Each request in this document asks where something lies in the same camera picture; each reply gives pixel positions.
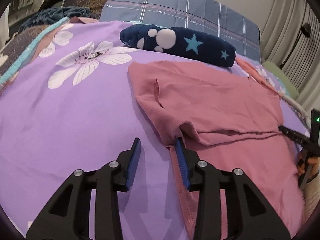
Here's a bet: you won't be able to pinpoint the person's right forearm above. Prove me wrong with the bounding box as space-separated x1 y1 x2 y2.
302 177 320 220

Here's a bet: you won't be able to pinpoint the dark branch-print quilt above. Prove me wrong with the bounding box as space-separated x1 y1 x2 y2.
0 0 115 85

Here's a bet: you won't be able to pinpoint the green pillow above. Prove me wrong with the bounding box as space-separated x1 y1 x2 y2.
262 60 300 99

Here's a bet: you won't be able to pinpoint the white pleated curtain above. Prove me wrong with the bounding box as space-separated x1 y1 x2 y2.
260 0 320 120

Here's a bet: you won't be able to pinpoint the navy star-print folded blanket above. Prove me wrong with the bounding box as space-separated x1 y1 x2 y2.
119 24 237 68

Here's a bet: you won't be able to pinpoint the orange folded cloth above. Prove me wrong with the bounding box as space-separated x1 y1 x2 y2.
236 57 278 93

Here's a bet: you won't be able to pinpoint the person's right hand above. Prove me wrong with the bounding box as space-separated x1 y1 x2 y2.
297 151 320 180

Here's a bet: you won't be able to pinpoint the teal fleece blanket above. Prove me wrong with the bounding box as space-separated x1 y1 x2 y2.
19 6 92 32

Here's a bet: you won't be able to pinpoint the black floor lamp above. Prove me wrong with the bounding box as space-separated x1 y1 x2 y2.
279 23 312 68

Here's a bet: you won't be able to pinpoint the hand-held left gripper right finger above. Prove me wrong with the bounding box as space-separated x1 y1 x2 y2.
174 137 292 240

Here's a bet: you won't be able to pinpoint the pink long-sleeve shirt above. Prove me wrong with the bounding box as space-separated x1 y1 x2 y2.
127 60 307 233

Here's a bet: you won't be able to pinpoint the blue plaid pillow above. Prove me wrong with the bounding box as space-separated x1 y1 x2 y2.
99 0 262 60

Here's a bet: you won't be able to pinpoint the purple floral bed sheet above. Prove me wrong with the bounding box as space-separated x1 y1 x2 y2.
0 20 320 240

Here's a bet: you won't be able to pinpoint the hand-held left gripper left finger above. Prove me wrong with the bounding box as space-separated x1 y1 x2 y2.
26 137 142 240

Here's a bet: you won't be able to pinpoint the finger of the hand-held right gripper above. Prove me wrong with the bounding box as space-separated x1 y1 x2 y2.
278 125 320 153

